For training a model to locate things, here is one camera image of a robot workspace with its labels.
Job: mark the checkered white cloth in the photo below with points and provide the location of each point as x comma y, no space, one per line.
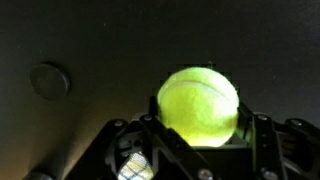
135,168

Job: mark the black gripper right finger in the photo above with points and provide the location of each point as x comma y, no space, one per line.
266,146

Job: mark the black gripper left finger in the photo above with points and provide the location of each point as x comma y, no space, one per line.
163,141

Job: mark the green tennis ball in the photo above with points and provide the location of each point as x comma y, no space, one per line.
198,106

